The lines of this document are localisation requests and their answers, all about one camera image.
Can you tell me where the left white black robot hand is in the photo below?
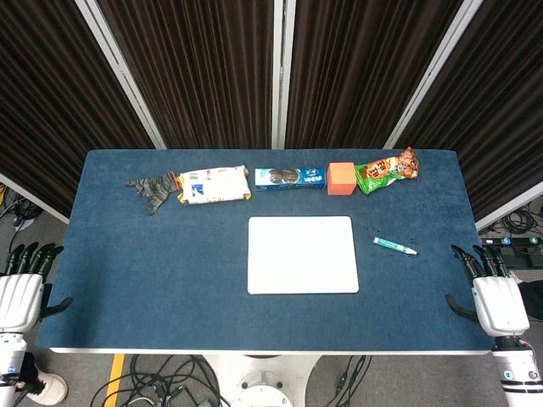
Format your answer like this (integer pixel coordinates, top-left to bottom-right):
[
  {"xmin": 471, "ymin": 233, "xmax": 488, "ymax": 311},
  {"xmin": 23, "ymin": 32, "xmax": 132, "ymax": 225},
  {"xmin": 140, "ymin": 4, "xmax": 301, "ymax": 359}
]
[{"xmin": 0, "ymin": 242, "xmax": 74, "ymax": 335}]

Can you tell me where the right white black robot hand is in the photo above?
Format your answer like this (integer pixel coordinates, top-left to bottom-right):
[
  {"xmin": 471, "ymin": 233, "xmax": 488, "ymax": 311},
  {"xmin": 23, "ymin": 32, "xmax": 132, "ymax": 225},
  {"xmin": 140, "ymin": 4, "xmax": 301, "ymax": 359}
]
[{"xmin": 444, "ymin": 243, "xmax": 531, "ymax": 338}]

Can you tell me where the green white marker pen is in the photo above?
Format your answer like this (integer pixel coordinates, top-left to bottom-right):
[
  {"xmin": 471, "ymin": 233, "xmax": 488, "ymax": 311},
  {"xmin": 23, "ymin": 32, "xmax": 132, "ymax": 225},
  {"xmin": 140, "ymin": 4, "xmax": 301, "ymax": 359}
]
[{"xmin": 372, "ymin": 236, "xmax": 418, "ymax": 257}]

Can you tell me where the white rectangular board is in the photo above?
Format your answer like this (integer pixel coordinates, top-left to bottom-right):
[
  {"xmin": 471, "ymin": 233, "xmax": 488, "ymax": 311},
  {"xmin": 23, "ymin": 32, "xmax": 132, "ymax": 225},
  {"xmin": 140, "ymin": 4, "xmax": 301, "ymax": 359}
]
[{"xmin": 247, "ymin": 215, "xmax": 360, "ymax": 296}]

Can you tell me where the black power box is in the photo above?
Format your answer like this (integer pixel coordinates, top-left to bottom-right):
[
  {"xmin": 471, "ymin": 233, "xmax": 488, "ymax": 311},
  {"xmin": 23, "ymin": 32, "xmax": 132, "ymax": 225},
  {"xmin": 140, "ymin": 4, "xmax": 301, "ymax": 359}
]
[{"xmin": 479, "ymin": 236, "xmax": 543, "ymax": 272}]

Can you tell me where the white sneaker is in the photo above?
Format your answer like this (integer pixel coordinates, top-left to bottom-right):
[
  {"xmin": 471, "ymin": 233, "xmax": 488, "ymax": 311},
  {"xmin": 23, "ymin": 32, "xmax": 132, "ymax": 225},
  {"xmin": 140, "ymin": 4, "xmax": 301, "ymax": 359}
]
[{"xmin": 24, "ymin": 366, "xmax": 70, "ymax": 406}]

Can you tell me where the blue felt table cover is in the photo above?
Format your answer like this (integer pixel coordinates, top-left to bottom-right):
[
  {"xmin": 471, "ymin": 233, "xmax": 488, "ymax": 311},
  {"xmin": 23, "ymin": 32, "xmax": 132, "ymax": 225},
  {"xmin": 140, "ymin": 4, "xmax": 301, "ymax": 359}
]
[{"xmin": 36, "ymin": 148, "xmax": 495, "ymax": 351}]

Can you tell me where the grey striped work glove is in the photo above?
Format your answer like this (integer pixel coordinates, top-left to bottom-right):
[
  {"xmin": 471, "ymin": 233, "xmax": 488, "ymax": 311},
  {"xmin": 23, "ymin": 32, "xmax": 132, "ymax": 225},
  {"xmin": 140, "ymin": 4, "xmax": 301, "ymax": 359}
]
[{"xmin": 126, "ymin": 170, "xmax": 182, "ymax": 215}]

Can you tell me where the green orange snack bag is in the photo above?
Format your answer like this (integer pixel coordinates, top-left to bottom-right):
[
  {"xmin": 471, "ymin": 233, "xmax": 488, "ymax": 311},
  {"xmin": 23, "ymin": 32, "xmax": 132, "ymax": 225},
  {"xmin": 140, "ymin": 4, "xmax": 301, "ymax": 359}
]
[{"xmin": 354, "ymin": 146, "xmax": 421, "ymax": 197}]

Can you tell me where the orange foam block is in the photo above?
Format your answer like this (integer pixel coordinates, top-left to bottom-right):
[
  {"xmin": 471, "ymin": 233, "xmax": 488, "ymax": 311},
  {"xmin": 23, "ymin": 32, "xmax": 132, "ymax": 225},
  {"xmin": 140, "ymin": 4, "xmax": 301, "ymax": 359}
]
[{"xmin": 327, "ymin": 161, "xmax": 357, "ymax": 197}]

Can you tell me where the blue cookie box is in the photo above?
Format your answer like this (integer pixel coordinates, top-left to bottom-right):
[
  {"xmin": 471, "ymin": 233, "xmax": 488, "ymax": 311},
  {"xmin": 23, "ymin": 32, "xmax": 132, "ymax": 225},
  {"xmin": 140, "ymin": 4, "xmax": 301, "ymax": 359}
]
[{"xmin": 254, "ymin": 166, "xmax": 328, "ymax": 193}]

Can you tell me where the black floor cable bundle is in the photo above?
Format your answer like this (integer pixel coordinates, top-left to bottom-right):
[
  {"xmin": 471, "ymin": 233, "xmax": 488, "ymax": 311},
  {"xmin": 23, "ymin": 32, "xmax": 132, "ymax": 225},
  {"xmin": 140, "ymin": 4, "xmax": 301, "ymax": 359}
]
[
  {"xmin": 90, "ymin": 354, "xmax": 232, "ymax": 407},
  {"xmin": 0, "ymin": 186, "xmax": 40, "ymax": 232},
  {"xmin": 478, "ymin": 202, "xmax": 543, "ymax": 239}
]

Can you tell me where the white partition frame post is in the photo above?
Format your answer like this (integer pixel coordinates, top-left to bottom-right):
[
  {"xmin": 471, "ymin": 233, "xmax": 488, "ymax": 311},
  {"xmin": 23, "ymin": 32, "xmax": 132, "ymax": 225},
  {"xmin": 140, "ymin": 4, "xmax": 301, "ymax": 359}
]
[
  {"xmin": 474, "ymin": 180, "xmax": 543, "ymax": 232},
  {"xmin": 0, "ymin": 171, "xmax": 71, "ymax": 226},
  {"xmin": 383, "ymin": 0, "xmax": 485, "ymax": 150},
  {"xmin": 271, "ymin": 0, "xmax": 299, "ymax": 150},
  {"xmin": 75, "ymin": 0, "xmax": 168, "ymax": 150}
]

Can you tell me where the white table pedestal base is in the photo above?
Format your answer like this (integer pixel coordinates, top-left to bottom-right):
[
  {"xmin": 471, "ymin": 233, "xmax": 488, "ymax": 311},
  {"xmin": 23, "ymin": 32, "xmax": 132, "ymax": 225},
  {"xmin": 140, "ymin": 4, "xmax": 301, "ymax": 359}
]
[{"xmin": 202, "ymin": 353, "xmax": 324, "ymax": 407}]

